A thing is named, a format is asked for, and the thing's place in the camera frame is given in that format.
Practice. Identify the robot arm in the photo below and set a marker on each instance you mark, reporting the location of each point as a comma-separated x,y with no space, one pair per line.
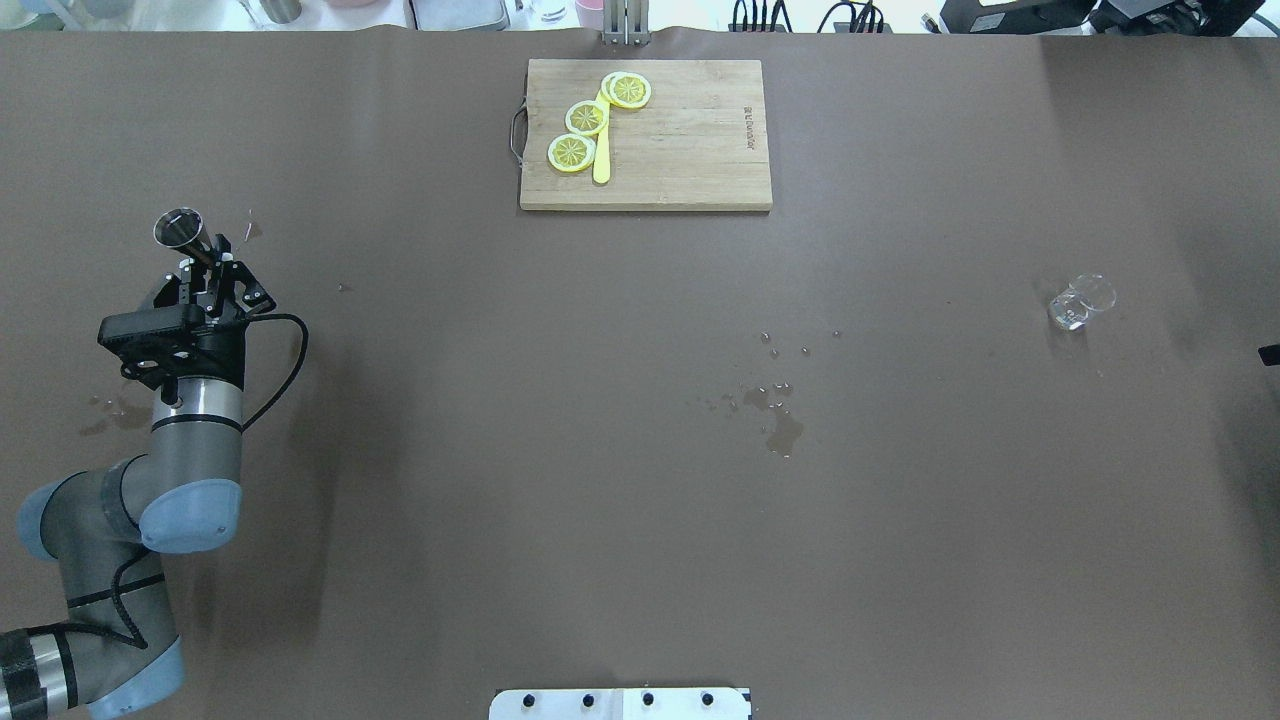
108,529

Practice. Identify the pink plastic cup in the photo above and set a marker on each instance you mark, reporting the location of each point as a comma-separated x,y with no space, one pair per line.
590,13

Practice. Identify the white column mount base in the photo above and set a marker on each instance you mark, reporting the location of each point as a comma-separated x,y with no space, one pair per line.
623,703

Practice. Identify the steel jigger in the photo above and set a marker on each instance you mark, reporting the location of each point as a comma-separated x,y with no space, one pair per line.
184,230

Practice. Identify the metal lunch box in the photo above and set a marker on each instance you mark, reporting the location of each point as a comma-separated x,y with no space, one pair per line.
460,15

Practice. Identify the middle lemon slice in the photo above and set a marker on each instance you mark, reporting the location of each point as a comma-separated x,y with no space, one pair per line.
587,118

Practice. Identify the clear glass beaker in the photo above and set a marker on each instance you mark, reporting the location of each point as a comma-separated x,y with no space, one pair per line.
1086,296

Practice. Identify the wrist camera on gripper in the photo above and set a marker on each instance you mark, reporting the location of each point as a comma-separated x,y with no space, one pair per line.
152,340

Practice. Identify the lemon slice near handle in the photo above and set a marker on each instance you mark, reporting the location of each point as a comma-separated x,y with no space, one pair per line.
571,153

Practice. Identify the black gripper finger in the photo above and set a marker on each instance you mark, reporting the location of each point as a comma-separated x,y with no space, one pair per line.
238,292
1269,355
188,284

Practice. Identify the aluminium frame post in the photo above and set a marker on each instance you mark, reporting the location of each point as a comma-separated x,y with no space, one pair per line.
626,23

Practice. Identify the yellow plastic knife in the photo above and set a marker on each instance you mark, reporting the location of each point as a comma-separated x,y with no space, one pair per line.
601,172

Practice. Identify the lemon slice at edge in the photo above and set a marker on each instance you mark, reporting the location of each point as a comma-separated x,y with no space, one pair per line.
627,90

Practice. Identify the bamboo cutting board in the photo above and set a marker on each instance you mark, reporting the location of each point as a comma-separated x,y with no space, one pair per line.
700,144

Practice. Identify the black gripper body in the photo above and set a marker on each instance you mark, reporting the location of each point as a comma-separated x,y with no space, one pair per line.
226,350

